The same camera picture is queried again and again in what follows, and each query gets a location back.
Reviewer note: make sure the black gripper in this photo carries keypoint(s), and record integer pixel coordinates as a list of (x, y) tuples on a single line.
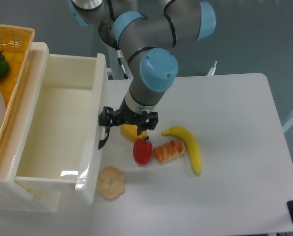
[(124, 115)]

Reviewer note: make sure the black top drawer handle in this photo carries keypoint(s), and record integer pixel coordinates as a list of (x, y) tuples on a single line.
[(103, 141)]

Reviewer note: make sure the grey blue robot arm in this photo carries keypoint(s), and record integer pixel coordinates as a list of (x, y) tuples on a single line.
[(145, 45)]

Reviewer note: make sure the white drawer cabinet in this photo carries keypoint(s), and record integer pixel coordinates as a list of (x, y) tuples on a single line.
[(14, 196)]

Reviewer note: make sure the yellow bell pepper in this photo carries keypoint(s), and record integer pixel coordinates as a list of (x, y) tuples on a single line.
[(130, 132)]

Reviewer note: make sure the red bell pepper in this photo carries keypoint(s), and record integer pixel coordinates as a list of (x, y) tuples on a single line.
[(142, 150)]

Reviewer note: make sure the orange croissant bread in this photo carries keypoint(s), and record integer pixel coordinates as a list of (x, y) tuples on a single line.
[(169, 151)]

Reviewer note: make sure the yellow banana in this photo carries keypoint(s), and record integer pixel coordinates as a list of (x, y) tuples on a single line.
[(190, 143)]

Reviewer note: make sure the round beige bread roll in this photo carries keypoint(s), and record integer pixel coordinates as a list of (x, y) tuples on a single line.
[(110, 182)]

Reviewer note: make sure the yellow woven basket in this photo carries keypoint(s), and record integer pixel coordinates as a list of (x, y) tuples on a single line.
[(15, 42)]

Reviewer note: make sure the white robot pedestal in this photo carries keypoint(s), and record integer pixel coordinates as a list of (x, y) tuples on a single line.
[(118, 64)]

